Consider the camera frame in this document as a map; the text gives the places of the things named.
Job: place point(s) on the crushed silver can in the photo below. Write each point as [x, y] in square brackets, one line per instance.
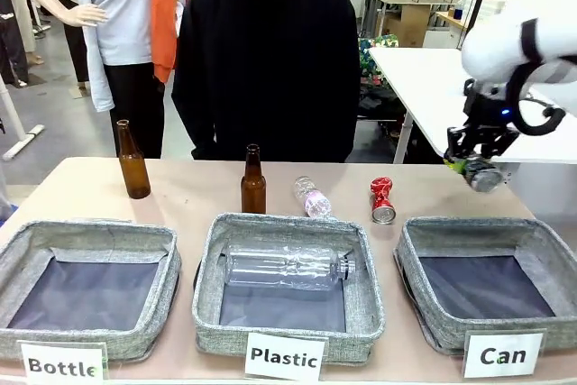
[483, 175]

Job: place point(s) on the small crushed plastic bottle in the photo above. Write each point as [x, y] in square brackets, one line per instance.
[313, 198]

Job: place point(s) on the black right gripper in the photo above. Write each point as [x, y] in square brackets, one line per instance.
[487, 107]

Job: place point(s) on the large clear plastic bottle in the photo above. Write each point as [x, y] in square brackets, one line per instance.
[284, 268]

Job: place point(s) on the brown glass bottle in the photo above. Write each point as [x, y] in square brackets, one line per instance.
[133, 164]
[253, 182]

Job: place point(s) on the grey fabric basket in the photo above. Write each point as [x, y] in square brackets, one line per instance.
[288, 286]
[85, 286]
[487, 281]

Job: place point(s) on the white side table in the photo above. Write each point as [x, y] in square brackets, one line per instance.
[433, 101]

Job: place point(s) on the cardboard box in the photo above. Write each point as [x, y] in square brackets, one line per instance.
[410, 24]

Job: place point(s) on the white Bottle label sign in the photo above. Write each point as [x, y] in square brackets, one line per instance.
[61, 364]

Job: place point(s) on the white Can label sign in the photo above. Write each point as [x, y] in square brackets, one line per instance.
[502, 354]

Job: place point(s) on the white Plastic label sign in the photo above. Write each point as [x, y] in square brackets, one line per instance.
[284, 356]

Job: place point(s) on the mannequin with white shirt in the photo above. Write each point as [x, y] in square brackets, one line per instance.
[112, 20]

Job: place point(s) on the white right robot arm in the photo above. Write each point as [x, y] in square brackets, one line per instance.
[509, 38]

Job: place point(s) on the crushed red can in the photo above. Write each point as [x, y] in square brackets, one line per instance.
[381, 199]

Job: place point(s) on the colourful floral fabric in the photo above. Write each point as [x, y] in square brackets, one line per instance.
[376, 60]

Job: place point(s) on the white table leg base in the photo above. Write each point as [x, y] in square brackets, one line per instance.
[18, 132]

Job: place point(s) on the person in black sweater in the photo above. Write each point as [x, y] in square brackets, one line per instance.
[266, 60]

